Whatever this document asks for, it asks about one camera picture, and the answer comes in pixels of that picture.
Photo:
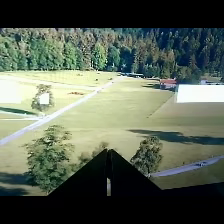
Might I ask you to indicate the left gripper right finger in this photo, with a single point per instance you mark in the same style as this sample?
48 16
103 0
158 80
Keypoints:
128 180

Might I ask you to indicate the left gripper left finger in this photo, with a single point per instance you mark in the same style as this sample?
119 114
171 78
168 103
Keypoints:
92 178

